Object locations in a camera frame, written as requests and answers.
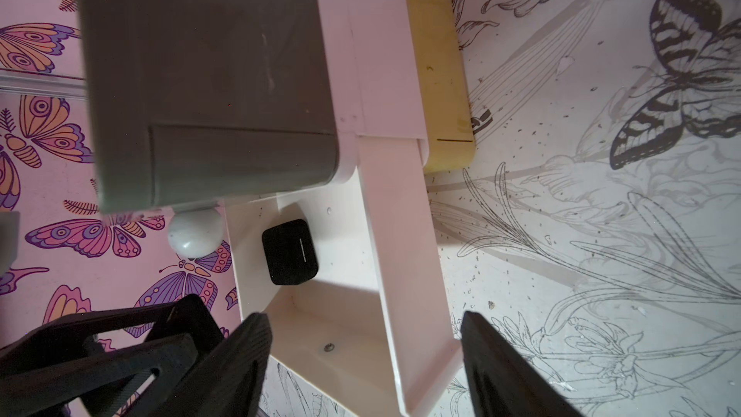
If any yellow bottom drawer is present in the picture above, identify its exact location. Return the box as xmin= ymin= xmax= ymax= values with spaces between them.
xmin=406 ymin=0 xmax=476 ymax=174

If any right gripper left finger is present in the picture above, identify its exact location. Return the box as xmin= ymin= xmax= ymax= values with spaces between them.
xmin=127 ymin=313 xmax=272 ymax=416

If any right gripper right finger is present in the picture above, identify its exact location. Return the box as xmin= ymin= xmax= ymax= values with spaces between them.
xmin=460 ymin=311 xmax=581 ymax=417

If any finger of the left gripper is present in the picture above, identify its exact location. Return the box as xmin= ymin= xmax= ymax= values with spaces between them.
xmin=1 ymin=334 xmax=198 ymax=416
xmin=1 ymin=295 xmax=223 ymax=376

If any grey top drawer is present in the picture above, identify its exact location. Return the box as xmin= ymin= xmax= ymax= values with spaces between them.
xmin=150 ymin=125 xmax=340 ymax=258

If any black brooch box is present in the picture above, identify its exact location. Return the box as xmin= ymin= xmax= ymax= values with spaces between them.
xmin=262 ymin=219 xmax=318 ymax=286

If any three-drawer cabinet frame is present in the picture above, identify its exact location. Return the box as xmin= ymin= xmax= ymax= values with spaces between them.
xmin=78 ymin=0 xmax=428 ymax=214

